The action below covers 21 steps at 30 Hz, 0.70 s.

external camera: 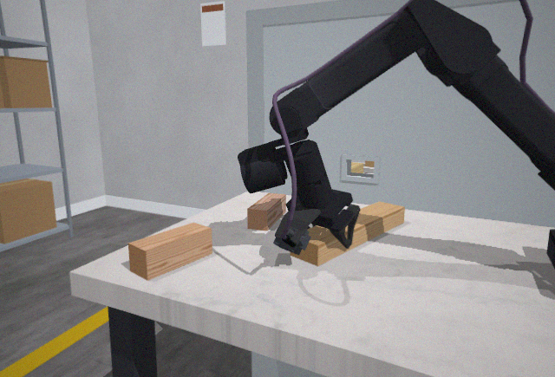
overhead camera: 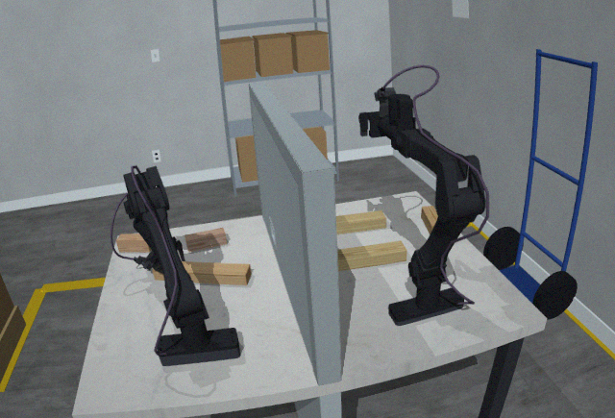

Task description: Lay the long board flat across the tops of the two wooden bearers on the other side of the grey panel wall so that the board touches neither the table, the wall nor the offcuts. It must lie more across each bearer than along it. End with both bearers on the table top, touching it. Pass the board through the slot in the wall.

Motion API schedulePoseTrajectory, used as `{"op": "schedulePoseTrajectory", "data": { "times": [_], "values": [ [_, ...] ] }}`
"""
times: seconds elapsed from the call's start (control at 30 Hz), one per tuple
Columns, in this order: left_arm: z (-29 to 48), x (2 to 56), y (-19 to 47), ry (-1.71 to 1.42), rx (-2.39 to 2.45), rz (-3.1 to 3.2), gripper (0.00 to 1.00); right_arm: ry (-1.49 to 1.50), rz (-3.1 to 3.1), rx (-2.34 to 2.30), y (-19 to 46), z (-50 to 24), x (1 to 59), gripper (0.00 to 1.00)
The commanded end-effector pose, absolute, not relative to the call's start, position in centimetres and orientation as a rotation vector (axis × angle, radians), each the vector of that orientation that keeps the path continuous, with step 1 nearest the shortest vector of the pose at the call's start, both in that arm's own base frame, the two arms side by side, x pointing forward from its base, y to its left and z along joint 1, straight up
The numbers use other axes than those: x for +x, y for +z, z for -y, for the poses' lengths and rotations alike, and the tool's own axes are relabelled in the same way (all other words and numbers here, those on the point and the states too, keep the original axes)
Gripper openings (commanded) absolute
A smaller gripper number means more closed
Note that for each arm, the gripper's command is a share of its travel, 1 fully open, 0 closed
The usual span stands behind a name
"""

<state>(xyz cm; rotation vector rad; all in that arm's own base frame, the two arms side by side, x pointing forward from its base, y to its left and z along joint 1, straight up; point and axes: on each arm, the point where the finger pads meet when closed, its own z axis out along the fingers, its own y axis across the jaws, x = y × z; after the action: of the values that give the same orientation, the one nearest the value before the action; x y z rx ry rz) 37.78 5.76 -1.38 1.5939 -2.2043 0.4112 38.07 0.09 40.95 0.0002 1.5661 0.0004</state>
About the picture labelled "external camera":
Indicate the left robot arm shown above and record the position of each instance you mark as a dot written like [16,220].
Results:
[458,46]

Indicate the grey panel wall with slot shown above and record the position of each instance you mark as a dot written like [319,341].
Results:
[438,152]

